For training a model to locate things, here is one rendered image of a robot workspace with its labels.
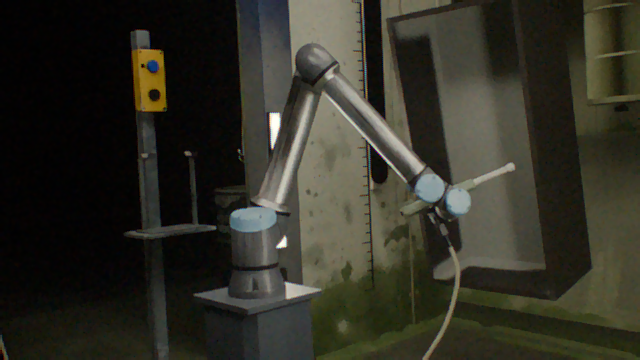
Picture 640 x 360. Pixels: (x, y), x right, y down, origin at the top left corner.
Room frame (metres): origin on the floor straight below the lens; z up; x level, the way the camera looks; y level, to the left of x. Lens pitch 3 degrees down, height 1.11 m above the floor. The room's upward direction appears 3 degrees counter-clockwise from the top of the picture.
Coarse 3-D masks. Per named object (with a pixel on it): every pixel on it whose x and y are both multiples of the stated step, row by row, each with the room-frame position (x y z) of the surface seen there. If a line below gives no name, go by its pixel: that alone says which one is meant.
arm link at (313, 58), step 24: (312, 48) 2.14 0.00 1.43; (312, 72) 2.10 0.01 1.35; (336, 72) 2.11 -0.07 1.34; (336, 96) 2.11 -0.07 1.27; (360, 96) 2.11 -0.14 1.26; (360, 120) 2.10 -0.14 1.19; (384, 120) 2.12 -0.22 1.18; (384, 144) 2.09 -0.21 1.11; (408, 168) 2.08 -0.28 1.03; (432, 192) 2.07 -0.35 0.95
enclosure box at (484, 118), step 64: (512, 0) 2.39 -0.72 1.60; (448, 64) 3.04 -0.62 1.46; (512, 64) 2.82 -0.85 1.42; (448, 128) 3.10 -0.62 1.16; (512, 128) 2.89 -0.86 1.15; (512, 192) 2.96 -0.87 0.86; (576, 192) 2.68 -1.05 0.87; (448, 256) 3.07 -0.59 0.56; (512, 256) 3.04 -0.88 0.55; (576, 256) 2.67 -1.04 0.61
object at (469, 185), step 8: (504, 168) 2.58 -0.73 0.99; (512, 168) 2.58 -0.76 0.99; (488, 176) 2.57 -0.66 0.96; (456, 184) 2.56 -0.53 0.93; (464, 184) 2.55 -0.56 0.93; (472, 184) 2.55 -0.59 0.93; (408, 208) 2.52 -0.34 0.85; (416, 208) 2.52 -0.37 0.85; (424, 208) 2.53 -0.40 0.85; (408, 216) 2.52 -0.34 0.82; (440, 232) 2.51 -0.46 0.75; (448, 232) 2.52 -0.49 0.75; (448, 240) 2.51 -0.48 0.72
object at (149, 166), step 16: (144, 32) 2.83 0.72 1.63; (144, 128) 2.82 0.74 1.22; (144, 144) 2.81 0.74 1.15; (144, 160) 2.81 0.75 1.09; (144, 176) 2.82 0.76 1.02; (160, 224) 2.85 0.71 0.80; (144, 240) 2.85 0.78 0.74; (160, 256) 2.84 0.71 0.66; (160, 272) 2.84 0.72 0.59; (160, 288) 2.83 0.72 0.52; (160, 304) 2.83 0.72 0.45; (160, 320) 2.83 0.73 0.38; (160, 336) 2.83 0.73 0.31; (160, 352) 2.82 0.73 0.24
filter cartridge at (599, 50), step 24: (600, 0) 3.35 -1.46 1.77; (624, 0) 3.30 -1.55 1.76; (600, 24) 3.36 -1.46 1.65; (624, 24) 3.29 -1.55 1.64; (600, 48) 3.36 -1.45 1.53; (624, 48) 3.31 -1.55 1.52; (600, 72) 3.36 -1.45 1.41; (624, 72) 3.30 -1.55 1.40; (600, 96) 3.37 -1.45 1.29; (624, 96) 3.29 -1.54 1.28
